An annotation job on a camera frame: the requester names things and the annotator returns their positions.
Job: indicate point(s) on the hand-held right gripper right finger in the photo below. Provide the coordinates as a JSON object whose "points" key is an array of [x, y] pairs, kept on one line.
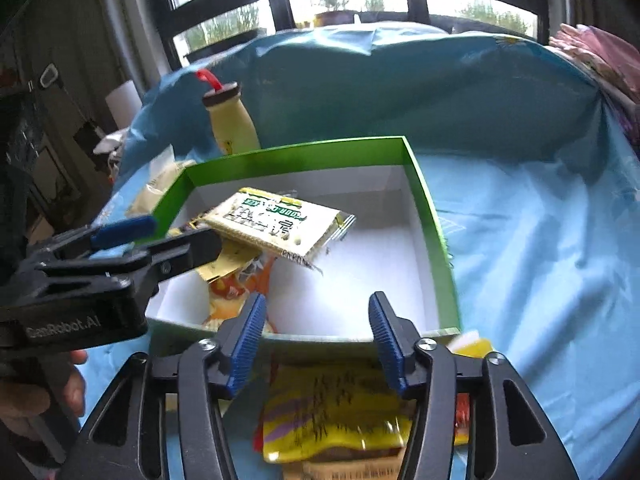
{"points": [[387, 350]]}

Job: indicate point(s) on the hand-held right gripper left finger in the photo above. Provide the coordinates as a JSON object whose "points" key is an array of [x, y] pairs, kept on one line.
{"points": [[247, 345]]}

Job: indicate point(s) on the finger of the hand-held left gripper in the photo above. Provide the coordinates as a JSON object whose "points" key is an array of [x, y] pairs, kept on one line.
{"points": [[185, 250], [125, 230]]}

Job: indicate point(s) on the green cardboard box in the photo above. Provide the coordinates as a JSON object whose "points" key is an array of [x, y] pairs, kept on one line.
{"points": [[350, 285]]}

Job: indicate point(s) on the green cracker packet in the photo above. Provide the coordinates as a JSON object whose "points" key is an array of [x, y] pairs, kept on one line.
{"points": [[265, 222]]}

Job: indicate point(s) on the yellow snack packet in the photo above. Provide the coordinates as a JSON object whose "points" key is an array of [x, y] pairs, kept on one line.
{"points": [[325, 410]]}

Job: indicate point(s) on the person's left hand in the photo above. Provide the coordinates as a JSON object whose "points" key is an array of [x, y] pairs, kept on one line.
{"points": [[70, 390]]}

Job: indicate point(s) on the small mustard packet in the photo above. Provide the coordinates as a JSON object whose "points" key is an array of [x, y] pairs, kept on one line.
{"points": [[222, 265]]}

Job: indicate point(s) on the orange floral snack packet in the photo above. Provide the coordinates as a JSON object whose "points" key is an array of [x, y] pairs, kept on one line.
{"points": [[230, 295]]}

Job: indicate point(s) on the cream white snack packet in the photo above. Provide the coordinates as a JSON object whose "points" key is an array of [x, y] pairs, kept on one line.
{"points": [[155, 185]]}

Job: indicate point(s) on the white cloth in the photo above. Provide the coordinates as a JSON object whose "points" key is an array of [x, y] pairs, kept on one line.
{"points": [[112, 150]]}

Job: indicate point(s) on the small yellow packet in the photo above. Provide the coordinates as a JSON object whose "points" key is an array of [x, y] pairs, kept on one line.
{"points": [[472, 345]]}

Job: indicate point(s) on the small black device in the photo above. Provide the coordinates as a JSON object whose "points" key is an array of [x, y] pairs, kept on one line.
{"points": [[87, 137]]}

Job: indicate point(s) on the white paper roll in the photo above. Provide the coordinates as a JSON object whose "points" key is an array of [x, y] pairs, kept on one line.
{"points": [[124, 105]]}

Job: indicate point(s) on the yellow bottle brown cap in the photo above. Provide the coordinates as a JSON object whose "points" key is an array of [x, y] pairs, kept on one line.
{"points": [[232, 125]]}

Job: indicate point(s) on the phone holder on rod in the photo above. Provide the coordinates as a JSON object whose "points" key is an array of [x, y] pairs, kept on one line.
{"points": [[50, 76]]}

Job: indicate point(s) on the blue floral bedsheet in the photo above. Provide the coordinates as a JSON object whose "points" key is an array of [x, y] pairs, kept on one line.
{"points": [[525, 235]]}

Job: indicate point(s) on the grey pleated curtain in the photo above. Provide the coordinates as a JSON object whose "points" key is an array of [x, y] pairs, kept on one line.
{"points": [[85, 45]]}

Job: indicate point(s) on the long planter with grass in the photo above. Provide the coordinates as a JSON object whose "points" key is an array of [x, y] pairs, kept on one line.
{"points": [[220, 30], [492, 15]]}

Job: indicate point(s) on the potted plant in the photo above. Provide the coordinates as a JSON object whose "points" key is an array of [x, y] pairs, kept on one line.
{"points": [[330, 7], [375, 5]]}

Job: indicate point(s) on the pile of folded pink clothes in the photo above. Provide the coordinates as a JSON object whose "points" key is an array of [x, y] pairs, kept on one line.
{"points": [[600, 55]]}

